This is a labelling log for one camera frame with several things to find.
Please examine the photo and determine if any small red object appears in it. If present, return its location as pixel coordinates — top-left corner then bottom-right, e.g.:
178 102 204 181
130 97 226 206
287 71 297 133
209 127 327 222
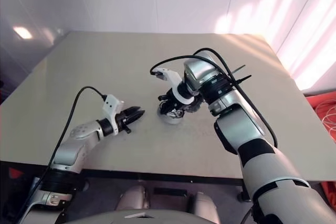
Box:
7 167 27 183

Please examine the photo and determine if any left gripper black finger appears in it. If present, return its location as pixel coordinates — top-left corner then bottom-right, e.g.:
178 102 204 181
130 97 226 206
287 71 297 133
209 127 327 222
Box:
128 110 146 125
124 105 141 118

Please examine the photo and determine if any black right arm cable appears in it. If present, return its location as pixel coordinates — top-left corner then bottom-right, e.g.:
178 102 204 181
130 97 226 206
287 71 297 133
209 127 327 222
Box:
150 47 279 148

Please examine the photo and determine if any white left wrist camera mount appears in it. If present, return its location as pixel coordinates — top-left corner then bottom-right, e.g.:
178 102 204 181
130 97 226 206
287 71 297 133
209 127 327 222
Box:
101 94 126 130

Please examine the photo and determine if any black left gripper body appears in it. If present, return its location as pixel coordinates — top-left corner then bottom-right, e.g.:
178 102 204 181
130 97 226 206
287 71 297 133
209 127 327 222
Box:
115 112 132 134

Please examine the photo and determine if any black rectangular block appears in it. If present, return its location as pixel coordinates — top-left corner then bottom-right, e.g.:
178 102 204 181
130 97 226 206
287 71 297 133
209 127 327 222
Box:
153 187 184 198

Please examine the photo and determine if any large red object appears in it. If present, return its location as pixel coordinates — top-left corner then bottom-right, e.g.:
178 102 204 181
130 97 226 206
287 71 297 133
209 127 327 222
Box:
306 94 336 144

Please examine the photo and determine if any black metal table frame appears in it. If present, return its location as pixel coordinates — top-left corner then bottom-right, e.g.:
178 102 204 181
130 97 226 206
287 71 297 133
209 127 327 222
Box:
83 173 253 204

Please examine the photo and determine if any beige rounded robot knee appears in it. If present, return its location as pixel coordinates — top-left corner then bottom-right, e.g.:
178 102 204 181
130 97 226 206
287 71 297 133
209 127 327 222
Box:
117 184 150 212
192 191 221 224

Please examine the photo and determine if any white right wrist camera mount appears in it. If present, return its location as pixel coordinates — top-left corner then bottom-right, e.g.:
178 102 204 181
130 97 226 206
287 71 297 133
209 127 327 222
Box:
153 68 196 105

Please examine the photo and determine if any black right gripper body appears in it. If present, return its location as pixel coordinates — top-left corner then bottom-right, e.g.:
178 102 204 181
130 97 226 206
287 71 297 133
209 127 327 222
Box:
163 88 185 112

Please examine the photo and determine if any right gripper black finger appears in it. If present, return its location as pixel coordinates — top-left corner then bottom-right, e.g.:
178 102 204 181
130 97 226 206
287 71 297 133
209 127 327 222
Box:
157 93 169 116
169 108 186 119

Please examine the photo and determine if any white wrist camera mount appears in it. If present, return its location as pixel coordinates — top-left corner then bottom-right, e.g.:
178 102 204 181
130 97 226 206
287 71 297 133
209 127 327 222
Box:
101 94 126 130
153 68 196 105

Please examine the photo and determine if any white thin cable bundle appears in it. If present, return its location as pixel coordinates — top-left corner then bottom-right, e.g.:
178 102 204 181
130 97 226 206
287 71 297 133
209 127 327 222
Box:
314 100 336 141

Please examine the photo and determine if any grey robot torso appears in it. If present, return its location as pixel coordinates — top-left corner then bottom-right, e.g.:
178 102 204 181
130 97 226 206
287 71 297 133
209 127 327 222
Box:
52 209 219 224

